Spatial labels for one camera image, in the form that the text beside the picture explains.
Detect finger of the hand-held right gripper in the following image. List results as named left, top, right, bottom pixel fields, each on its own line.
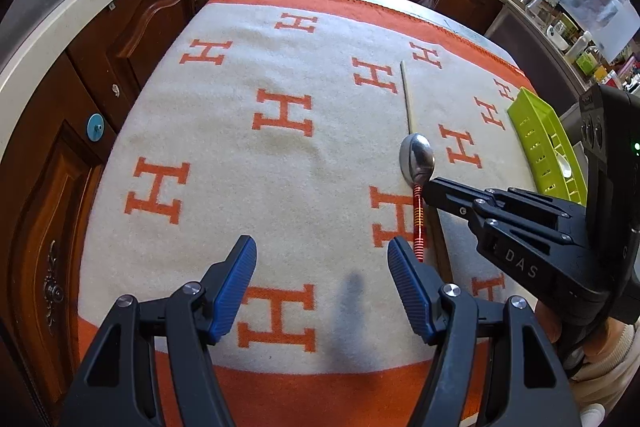
left=482, top=187, right=563, bottom=215
left=422, top=176, right=573, bottom=253

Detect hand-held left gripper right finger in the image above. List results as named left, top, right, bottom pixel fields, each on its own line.
left=387, top=236, right=583, bottom=427

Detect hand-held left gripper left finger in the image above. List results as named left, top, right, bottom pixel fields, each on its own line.
left=59, top=234, right=258, bottom=427

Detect spoon with red striped handle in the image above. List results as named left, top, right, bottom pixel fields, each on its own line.
left=399, top=133, right=437, bottom=264

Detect green plastic tray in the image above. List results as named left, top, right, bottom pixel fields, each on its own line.
left=506, top=87, right=588, bottom=206

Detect pale chopstick red striped end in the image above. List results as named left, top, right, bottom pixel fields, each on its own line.
left=400, top=60, right=416, bottom=136

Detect person's right forearm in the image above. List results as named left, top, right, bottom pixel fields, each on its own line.
left=567, top=319, right=640, bottom=427

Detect person's right hand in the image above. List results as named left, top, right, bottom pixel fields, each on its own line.
left=536, top=301, right=566, bottom=345

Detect orange and beige printed blanket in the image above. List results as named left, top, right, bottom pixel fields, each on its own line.
left=77, top=0, right=551, bottom=427

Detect grey cabinet with glass door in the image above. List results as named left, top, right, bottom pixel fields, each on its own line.
left=485, top=4, right=586, bottom=118

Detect green label bottle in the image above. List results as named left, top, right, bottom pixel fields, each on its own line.
left=575, top=49, right=604, bottom=80

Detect white plastic bottle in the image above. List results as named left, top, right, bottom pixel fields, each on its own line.
left=565, top=31, right=594, bottom=62

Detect white bowl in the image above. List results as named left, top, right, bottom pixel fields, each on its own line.
left=546, top=23, right=571, bottom=50

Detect glass jar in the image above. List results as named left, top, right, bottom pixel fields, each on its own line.
left=525, top=0, right=558, bottom=20

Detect blue round hook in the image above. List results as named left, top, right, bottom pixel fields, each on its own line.
left=86, top=113, right=106, bottom=141

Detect brown wooden kitchen cabinets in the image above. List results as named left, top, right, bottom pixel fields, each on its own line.
left=0, top=0, right=503, bottom=427

